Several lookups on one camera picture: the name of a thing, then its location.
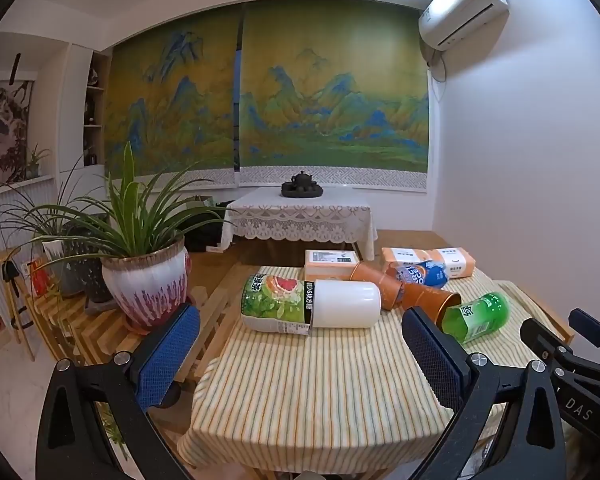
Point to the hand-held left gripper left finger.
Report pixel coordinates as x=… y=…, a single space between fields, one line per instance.
x=167 y=357

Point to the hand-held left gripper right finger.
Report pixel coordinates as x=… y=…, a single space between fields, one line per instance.
x=430 y=355

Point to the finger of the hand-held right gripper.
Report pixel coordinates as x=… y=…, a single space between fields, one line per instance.
x=542 y=340
x=587 y=324

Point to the orange paper cup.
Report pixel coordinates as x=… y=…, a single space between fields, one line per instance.
x=427 y=300
x=377 y=282

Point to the small green drink bottle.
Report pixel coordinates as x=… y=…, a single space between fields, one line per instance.
x=475 y=317

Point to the wooden slatted plant rack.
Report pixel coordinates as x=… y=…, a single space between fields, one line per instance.
x=100 y=330

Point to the plant in purple-white ceramic pot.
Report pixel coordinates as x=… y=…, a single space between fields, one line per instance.
x=145 y=285

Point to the blue labelled drink bottle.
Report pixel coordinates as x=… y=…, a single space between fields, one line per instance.
x=425 y=275

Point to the long orange tissue pack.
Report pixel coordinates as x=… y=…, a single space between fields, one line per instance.
x=430 y=256

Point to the large green labelled drink bottle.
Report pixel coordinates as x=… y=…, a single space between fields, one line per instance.
x=275 y=305

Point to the plant in dark pot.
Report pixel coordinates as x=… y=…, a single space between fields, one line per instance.
x=80 y=270

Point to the striped tablecloth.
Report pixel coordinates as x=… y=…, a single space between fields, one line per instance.
x=305 y=390

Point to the black bag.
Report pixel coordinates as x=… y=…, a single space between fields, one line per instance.
x=205 y=232

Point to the wooden stool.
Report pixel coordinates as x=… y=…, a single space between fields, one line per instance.
x=10 y=290

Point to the white lace tablecloth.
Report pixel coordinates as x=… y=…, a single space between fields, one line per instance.
x=300 y=215

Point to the dark round tea tray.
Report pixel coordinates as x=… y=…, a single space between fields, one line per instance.
x=302 y=192

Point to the dark teapot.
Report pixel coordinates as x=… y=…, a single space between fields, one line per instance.
x=302 y=179

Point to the small potted plant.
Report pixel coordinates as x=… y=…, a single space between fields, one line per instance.
x=36 y=160

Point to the narrow landscape painting blind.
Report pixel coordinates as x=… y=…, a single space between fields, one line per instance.
x=175 y=105

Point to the wide landscape painting blind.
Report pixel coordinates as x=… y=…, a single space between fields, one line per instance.
x=330 y=95

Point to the white air conditioner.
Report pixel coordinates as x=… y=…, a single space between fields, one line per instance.
x=462 y=7

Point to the wall shelf unit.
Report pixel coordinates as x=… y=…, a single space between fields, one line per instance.
x=95 y=110

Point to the ink painting wall scroll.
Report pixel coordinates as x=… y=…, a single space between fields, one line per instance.
x=2 y=135

